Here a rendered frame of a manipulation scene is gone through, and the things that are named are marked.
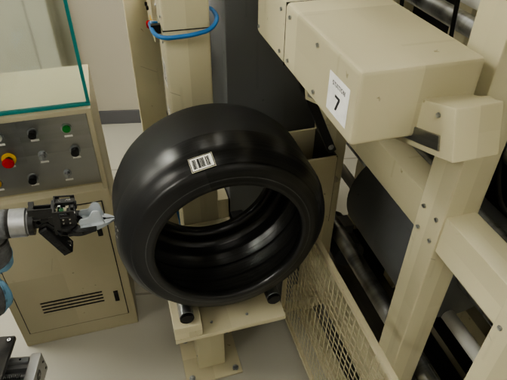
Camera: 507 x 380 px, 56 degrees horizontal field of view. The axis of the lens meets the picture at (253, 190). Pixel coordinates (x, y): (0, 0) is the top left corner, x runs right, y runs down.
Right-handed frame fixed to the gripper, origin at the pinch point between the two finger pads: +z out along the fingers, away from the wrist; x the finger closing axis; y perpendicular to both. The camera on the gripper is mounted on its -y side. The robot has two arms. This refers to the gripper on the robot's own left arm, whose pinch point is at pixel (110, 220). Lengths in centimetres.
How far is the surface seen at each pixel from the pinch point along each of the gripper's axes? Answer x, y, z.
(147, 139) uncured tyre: 7.4, 20.5, 11.0
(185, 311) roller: -9.9, -30.4, 19.6
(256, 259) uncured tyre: 4, -26, 46
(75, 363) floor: 47, -127, -22
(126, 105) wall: 272, -103, 19
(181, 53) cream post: 25, 37, 22
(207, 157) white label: -10.2, 25.5, 23.4
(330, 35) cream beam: -21, 59, 44
